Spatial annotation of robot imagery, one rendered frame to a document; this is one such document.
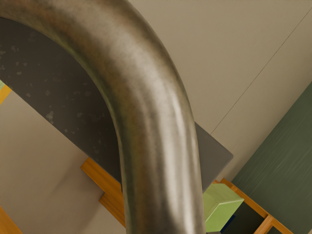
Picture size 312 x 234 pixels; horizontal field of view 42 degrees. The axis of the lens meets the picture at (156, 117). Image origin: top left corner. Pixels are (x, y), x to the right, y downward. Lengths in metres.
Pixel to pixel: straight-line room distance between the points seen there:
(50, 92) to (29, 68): 0.02
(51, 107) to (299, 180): 6.02
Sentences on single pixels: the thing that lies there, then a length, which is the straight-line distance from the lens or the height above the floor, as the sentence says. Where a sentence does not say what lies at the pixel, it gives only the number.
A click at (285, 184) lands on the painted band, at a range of 6.19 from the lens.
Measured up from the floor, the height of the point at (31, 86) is 1.06.
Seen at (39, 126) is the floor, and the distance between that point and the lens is 2.04.
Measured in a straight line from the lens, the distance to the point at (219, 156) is 0.19.
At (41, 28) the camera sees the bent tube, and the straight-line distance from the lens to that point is 0.16.
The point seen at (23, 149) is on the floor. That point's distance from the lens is 2.09.
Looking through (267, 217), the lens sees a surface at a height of 0.76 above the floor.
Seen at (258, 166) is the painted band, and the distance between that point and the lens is 6.24.
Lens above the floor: 1.18
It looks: 25 degrees down
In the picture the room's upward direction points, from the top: 129 degrees clockwise
